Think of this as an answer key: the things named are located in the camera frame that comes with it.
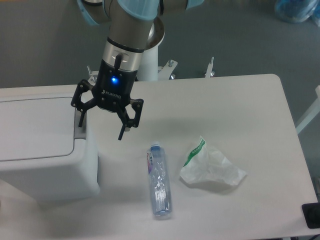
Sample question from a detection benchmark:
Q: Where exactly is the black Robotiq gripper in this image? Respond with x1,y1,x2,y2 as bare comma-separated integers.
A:
70,58,145,141

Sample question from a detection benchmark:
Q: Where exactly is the white push-top trash can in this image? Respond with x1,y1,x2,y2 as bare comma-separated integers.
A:
0,92,100,202

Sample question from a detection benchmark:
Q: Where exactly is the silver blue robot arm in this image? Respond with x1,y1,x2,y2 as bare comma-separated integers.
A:
71,0,203,140

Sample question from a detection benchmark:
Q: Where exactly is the crushed clear plastic bottle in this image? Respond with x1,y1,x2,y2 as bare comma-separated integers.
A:
146,141,172,221

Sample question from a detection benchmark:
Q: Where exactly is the levelling foot bolt right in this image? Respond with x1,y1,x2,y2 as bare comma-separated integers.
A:
204,56,215,78

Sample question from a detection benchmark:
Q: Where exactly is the crumpled white plastic bag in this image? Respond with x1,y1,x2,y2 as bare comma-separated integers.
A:
180,136,247,187

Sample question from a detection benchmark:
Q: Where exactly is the blue plastic bag on floor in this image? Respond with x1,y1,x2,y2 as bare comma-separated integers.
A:
274,0,320,27

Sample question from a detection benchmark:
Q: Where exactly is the black device at table edge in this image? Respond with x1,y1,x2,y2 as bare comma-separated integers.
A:
301,202,320,229

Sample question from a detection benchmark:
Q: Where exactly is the white frame leg at right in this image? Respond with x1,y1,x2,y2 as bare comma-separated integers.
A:
295,85,320,134

